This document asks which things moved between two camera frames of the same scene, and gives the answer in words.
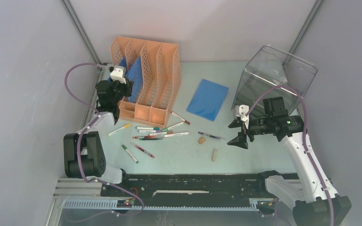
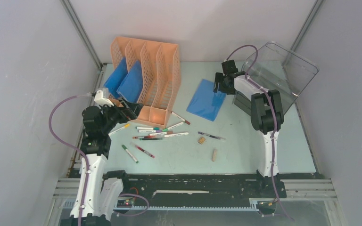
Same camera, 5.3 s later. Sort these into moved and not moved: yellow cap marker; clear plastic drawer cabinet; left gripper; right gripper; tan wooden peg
Moved: right gripper; left gripper
Not moved: clear plastic drawer cabinet; yellow cap marker; tan wooden peg
